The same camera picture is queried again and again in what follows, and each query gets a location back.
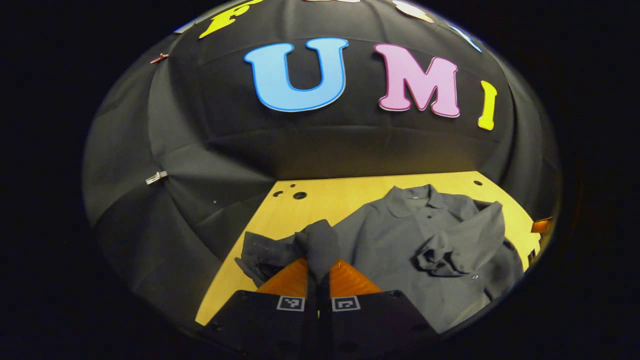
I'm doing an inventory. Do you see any black backdrop cloth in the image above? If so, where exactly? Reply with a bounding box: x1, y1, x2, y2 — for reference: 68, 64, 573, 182
82, 0, 561, 326

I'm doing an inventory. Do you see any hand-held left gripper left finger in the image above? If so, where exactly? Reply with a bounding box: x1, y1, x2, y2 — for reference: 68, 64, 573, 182
202, 257, 321, 360

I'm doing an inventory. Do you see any grey polo shirt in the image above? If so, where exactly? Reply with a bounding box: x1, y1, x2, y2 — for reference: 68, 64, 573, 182
235, 184, 525, 335

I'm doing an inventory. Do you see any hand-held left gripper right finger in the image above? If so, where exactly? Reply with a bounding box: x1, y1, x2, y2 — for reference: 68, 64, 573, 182
320, 258, 441, 360

